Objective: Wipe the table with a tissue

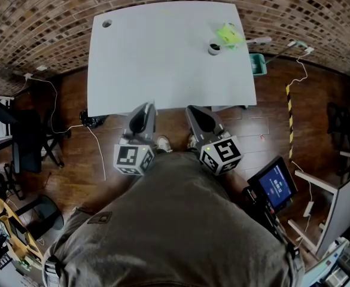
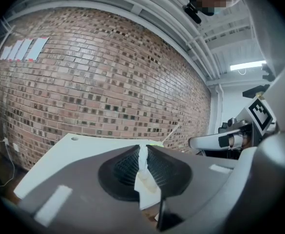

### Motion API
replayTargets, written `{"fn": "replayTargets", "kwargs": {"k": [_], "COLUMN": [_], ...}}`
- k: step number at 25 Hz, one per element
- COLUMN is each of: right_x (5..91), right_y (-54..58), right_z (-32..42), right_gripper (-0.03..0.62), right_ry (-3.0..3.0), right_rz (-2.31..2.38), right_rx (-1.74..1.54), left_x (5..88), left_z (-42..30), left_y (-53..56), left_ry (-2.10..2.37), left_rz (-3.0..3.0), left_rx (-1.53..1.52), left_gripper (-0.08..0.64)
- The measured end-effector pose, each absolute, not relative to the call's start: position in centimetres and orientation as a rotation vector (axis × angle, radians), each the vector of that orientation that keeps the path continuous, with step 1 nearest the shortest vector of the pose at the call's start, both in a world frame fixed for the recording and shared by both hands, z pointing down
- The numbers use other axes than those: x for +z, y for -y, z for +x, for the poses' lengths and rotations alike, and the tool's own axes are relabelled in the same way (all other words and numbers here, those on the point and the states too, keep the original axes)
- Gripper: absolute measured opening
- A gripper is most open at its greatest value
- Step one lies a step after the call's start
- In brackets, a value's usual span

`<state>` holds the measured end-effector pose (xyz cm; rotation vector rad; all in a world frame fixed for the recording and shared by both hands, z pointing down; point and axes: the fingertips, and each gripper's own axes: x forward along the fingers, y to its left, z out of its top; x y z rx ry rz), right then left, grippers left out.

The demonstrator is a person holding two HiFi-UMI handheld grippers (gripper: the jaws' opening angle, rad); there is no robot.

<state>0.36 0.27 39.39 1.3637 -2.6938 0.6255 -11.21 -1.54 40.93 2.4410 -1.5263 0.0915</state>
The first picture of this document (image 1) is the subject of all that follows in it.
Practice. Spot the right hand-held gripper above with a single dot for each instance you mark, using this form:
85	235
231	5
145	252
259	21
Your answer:
221	155

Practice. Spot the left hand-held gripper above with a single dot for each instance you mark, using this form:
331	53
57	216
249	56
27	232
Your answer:
131	158

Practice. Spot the person's right forearm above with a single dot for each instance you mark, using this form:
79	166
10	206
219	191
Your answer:
235	187

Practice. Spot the white round table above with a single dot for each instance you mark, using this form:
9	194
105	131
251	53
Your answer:
162	64

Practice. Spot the person's right shoe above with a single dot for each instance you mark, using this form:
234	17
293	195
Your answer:
192	142

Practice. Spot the person's shoe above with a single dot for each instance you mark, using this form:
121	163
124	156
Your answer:
192	142
163	143

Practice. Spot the person's left shoe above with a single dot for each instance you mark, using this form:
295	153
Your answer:
163	143

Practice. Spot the black plastic bag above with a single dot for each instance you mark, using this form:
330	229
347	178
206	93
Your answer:
92	120

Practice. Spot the small red floor scrap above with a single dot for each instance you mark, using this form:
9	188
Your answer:
262	137

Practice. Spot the small cup of dark liquid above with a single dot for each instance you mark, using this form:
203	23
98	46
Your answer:
214	47

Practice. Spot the yellow black striped floor strip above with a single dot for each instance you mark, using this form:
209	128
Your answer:
290	121

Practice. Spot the black monitor with blue screen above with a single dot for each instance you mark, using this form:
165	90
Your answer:
275	185

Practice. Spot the green packet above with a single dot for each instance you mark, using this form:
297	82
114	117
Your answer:
227	34

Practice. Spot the person's grey shirt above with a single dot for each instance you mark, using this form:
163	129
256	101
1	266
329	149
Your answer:
177	220

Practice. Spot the long white stick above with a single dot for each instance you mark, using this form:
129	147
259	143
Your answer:
261	40

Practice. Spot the black round stool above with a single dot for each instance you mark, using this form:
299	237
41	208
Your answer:
43	217

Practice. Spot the black tablet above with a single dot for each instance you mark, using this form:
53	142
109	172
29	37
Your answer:
18	230

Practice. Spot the grey partition panel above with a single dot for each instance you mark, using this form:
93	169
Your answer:
348	208

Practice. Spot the round yellow table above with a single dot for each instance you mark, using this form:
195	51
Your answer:
16	244

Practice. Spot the white wall socket plate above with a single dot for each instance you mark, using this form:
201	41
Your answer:
42	67
291	44

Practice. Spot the white metal frame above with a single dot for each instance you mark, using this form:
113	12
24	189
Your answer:
315	181

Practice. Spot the white wall plug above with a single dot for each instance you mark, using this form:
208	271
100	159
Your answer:
28	76
309	50

